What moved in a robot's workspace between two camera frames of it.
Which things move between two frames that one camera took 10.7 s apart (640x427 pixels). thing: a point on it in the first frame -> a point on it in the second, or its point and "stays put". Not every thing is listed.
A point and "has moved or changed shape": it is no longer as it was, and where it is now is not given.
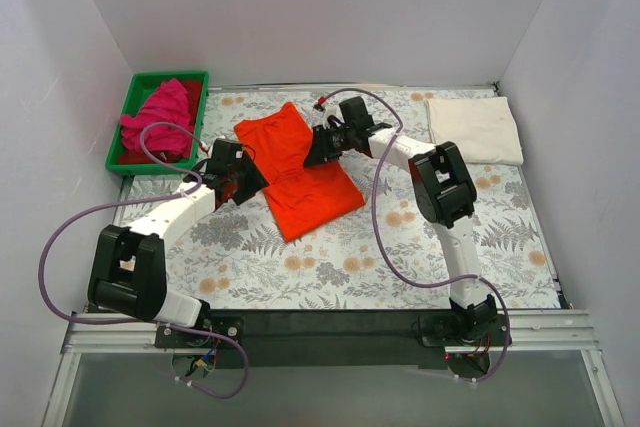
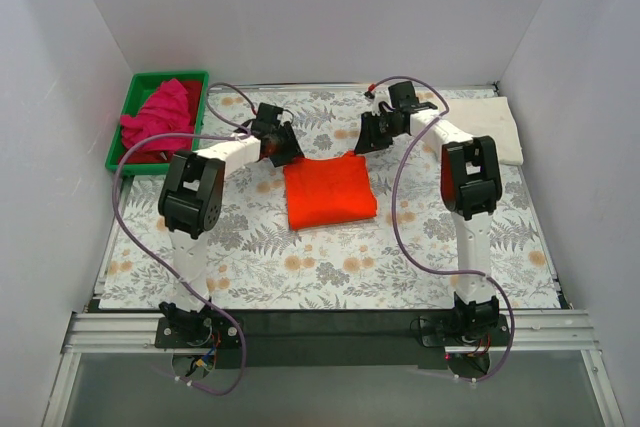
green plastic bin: x=138 y=91 stays put
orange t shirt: x=305 y=197 has moved or changed shape
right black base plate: x=461 y=330 stays put
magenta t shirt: x=169 y=103 stays put
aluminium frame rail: x=530 y=331 stays put
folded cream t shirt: x=483 y=127 stays put
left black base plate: x=234 y=326 stays put
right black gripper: x=323 y=144 -> x=373 y=132
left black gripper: x=242 y=180 -> x=286 y=145
